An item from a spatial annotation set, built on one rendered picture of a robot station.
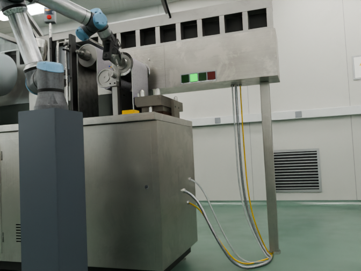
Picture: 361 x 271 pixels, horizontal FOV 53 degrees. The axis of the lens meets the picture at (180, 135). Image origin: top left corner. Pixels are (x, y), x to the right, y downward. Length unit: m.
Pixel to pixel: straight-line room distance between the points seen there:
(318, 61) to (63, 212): 3.76
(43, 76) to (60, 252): 0.76
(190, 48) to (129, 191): 1.08
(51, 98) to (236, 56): 1.23
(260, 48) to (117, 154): 1.12
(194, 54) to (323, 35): 2.62
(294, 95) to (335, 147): 0.78
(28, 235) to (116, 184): 0.50
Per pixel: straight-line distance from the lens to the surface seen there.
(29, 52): 1.88
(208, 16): 2.52
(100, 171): 1.98
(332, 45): 4.79
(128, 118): 1.87
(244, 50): 2.39
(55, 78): 1.72
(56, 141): 1.60
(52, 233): 1.64
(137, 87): 2.28
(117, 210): 1.95
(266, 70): 2.34
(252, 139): 4.65
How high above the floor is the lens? 0.68
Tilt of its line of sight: 3 degrees up
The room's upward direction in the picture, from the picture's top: 3 degrees counter-clockwise
